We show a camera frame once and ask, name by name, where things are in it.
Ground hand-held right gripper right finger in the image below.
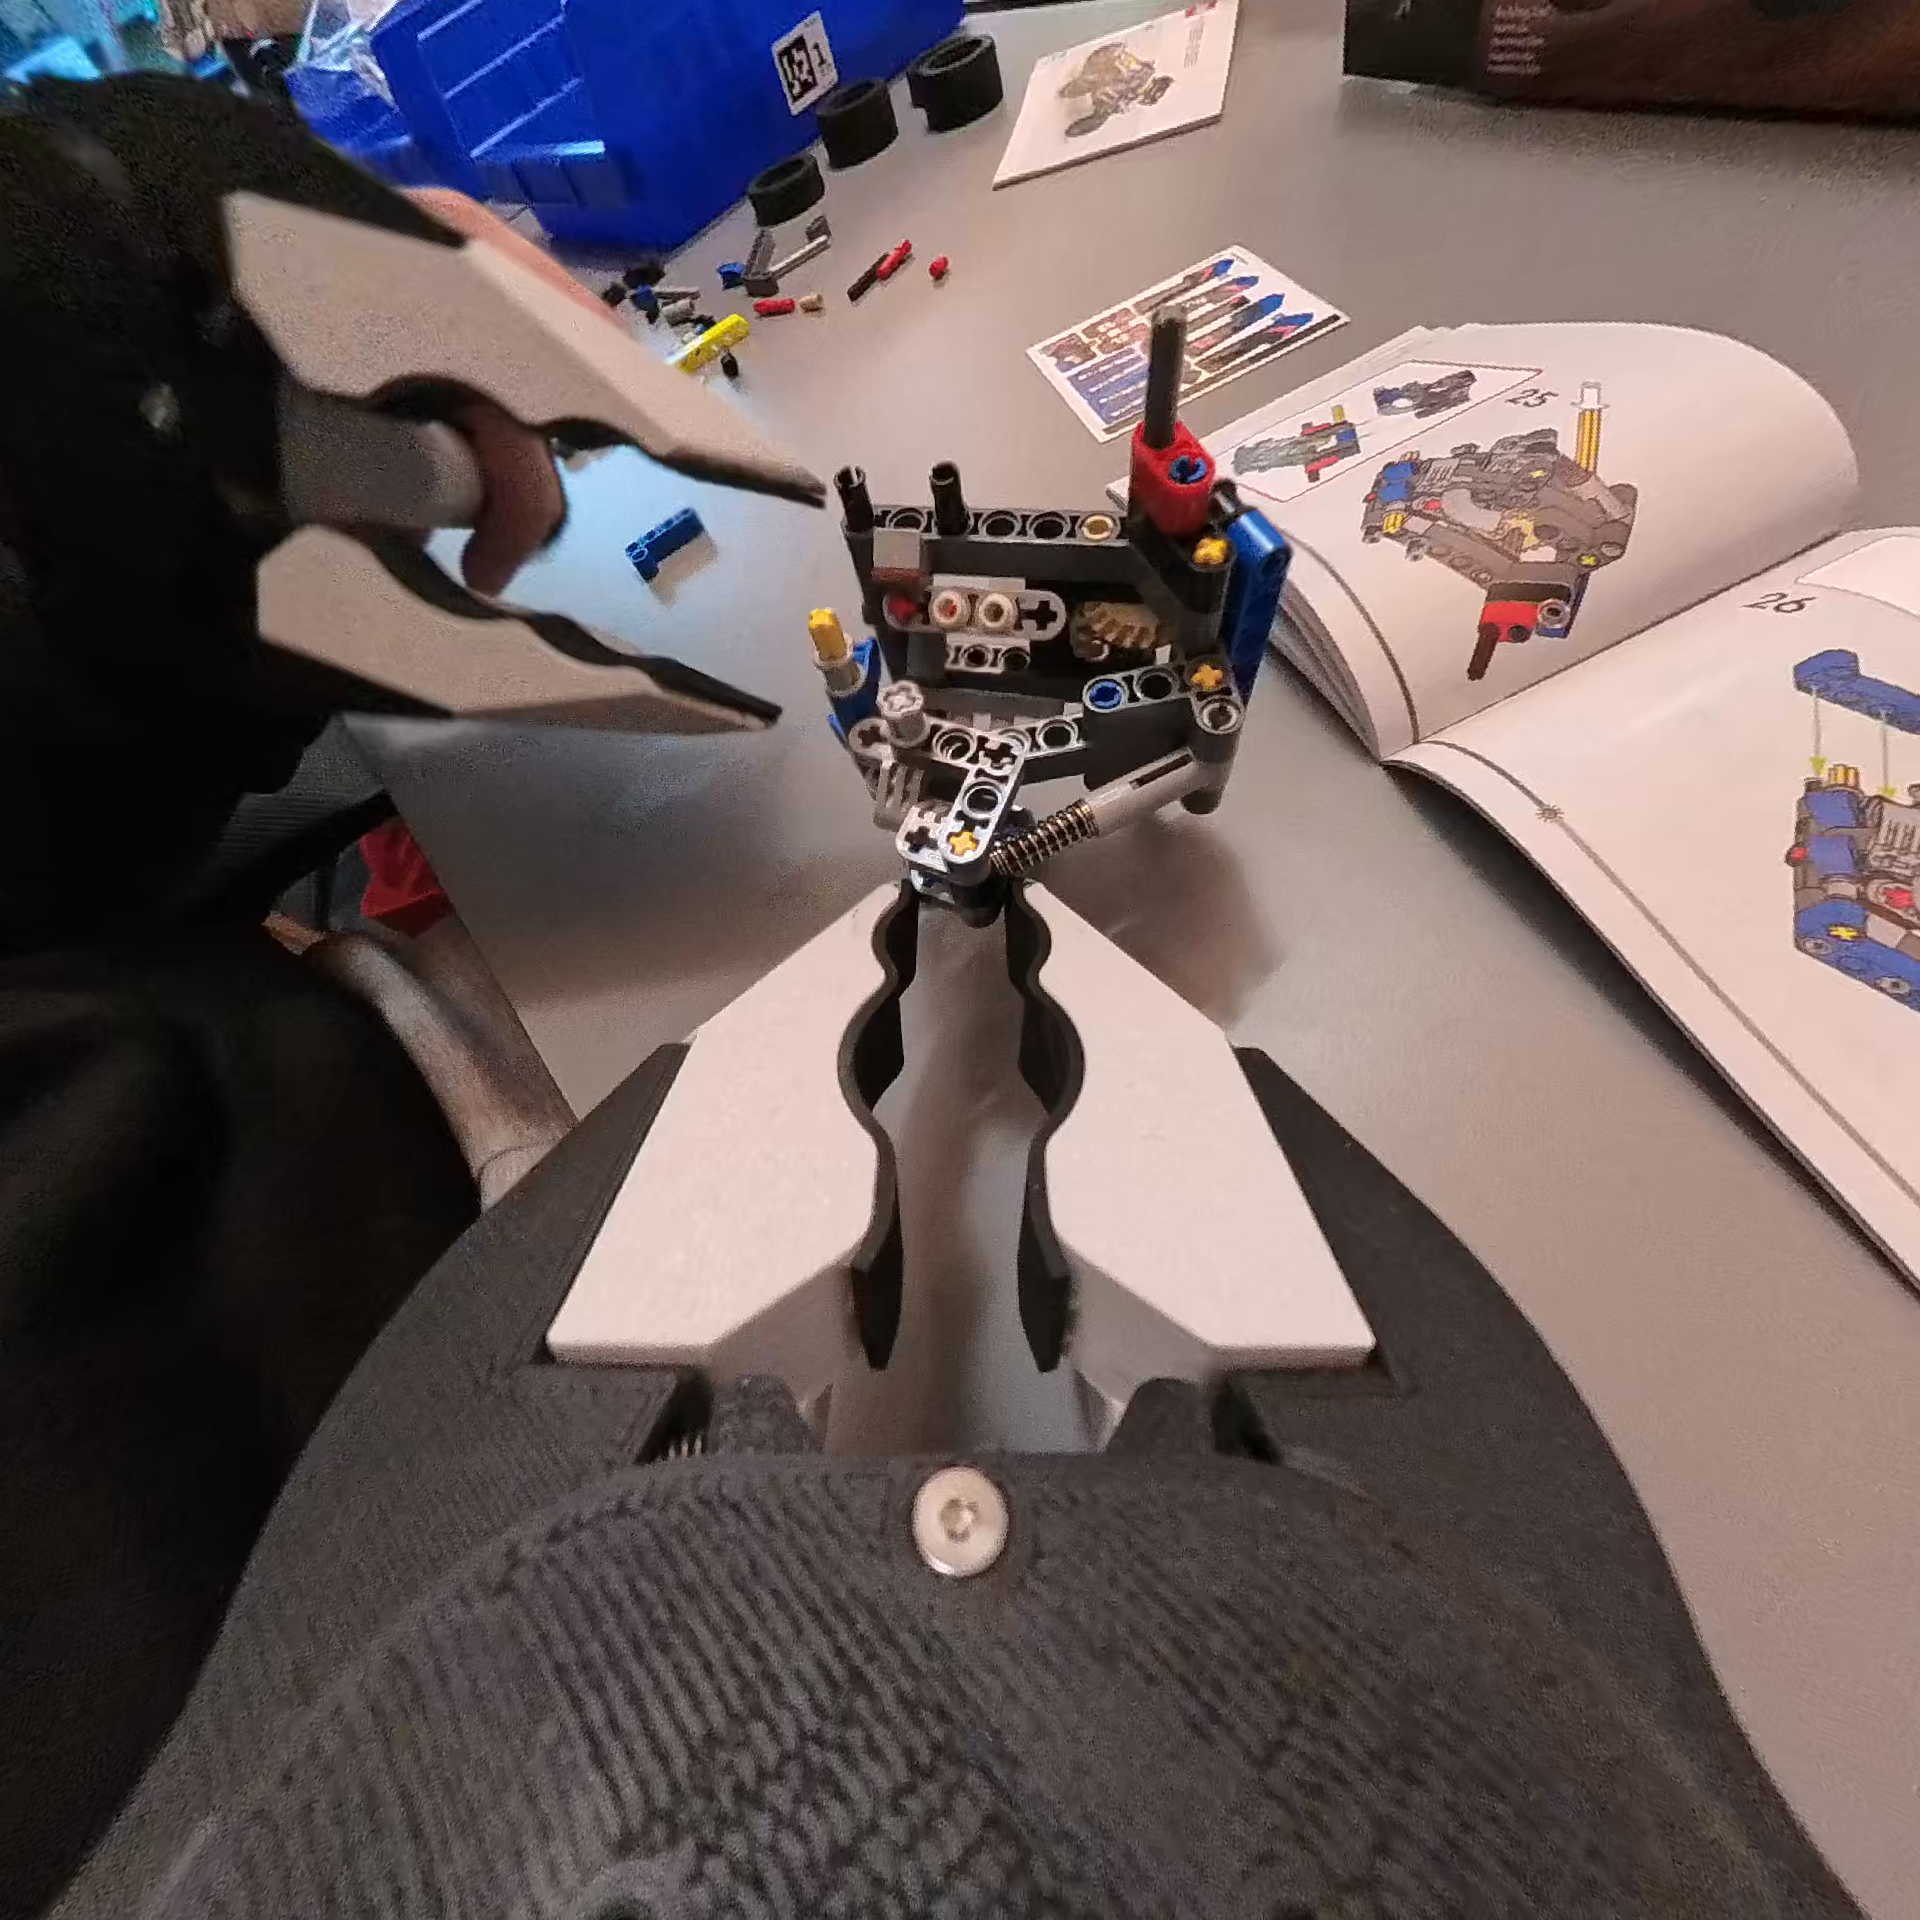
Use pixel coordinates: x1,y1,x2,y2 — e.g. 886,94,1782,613
1001,878,1379,1449

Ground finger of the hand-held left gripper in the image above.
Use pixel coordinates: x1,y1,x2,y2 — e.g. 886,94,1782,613
221,188,832,530
255,525,785,738

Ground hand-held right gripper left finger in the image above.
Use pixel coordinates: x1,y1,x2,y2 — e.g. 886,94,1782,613
543,878,924,1449

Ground partly built lego vehicle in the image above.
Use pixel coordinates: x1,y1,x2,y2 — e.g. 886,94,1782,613
807,307,1295,916

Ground scattered small lego pieces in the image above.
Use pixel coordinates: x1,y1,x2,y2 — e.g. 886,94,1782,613
598,214,963,380

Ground lego sticker sheet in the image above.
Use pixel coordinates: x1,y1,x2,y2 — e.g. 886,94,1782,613
1025,244,1349,446

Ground open lego instruction booklet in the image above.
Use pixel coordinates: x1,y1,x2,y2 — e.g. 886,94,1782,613
1105,322,1920,1291

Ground lego set cardboard box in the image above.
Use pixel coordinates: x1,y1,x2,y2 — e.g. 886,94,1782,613
1342,0,1920,125

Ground person's left hand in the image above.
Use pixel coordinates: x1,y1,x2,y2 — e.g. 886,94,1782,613
457,412,572,597

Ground blue storage bin white tag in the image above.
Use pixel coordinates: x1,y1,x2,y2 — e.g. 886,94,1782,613
373,0,968,250

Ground blue plastic storage bin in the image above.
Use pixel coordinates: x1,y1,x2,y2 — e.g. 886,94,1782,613
280,57,453,203

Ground thin closed instruction leaflet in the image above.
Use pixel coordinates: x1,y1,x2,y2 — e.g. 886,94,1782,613
992,0,1243,192

